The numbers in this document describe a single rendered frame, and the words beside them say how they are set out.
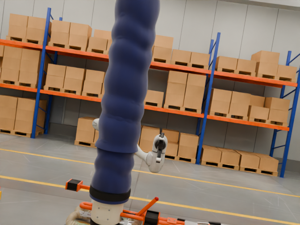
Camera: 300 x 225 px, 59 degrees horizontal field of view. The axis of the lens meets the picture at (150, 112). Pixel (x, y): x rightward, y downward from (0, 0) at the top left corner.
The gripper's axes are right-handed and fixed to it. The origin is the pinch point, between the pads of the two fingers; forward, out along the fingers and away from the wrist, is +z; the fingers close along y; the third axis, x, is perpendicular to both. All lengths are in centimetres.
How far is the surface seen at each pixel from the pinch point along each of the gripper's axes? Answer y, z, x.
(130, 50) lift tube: -53, 34, 22
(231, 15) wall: -363, -821, -195
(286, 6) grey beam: -152, -137, -114
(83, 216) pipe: 39, 24, 37
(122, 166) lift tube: 5.4, 31.6, 18.4
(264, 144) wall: 79, -824, -389
